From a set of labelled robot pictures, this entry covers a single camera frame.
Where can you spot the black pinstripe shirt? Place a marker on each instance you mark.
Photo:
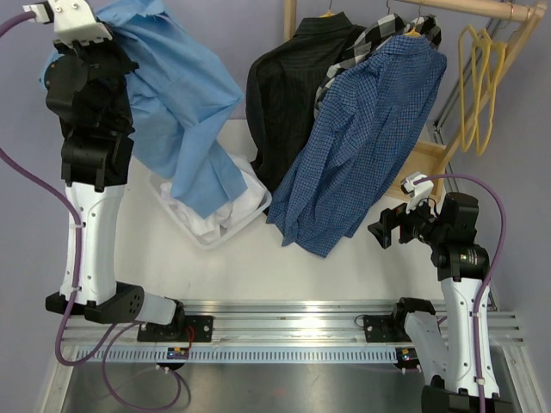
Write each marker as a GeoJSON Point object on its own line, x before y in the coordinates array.
{"type": "Point", "coordinates": [281, 87]}

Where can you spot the yellow hanger of white shirt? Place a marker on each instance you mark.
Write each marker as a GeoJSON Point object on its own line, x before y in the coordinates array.
{"type": "Point", "coordinates": [493, 55]}

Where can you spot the aluminium rail base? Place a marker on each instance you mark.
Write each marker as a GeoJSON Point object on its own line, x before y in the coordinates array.
{"type": "Point", "coordinates": [293, 323]}

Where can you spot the hanger of black shirt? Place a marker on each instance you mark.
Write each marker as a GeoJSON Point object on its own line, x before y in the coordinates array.
{"type": "Point", "coordinates": [329, 12]}

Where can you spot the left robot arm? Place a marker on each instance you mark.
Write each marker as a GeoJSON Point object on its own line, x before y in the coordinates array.
{"type": "Point", "coordinates": [86, 88]}

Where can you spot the light blue shirt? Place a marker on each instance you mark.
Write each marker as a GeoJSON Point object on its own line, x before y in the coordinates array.
{"type": "Point", "coordinates": [180, 97]}

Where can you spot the white slotted cable duct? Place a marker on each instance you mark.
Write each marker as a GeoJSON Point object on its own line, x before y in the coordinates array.
{"type": "Point", "coordinates": [248, 355]}

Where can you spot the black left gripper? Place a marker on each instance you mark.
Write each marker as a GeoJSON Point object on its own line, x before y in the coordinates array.
{"type": "Point", "coordinates": [108, 45]}

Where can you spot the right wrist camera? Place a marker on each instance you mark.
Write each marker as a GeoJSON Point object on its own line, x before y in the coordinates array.
{"type": "Point", "coordinates": [418, 188]}

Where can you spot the blue plaid shirt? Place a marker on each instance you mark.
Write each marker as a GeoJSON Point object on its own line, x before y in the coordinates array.
{"type": "Point", "coordinates": [369, 122]}

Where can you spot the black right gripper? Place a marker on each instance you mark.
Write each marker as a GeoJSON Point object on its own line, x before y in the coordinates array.
{"type": "Point", "coordinates": [382, 230]}

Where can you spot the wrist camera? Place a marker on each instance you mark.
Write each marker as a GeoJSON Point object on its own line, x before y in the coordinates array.
{"type": "Point", "coordinates": [418, 188]}
{"type": "Point", "coordinates": [72, 20]}

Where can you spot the wooden clothes rack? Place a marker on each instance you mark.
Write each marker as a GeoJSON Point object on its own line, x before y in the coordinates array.
{"type": "Point", "coordinates": [433, 158]}

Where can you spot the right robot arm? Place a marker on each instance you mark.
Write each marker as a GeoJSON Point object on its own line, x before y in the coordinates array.
{"type": "Point", "coordinates": [457, 364]}

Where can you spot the hanger of plaid shirt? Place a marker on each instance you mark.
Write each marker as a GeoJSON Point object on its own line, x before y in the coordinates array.
{"type": "Point", "coordinates": [414, 26]}

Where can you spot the black white checkered shirt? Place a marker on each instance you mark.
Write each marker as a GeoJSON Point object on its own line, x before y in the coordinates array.
{"type": "Point", "coordinates": [370, 40]}

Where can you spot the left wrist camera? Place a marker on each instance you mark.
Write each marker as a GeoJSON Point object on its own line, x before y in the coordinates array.
{"type": "Point", "coordinates": [72, 20]}

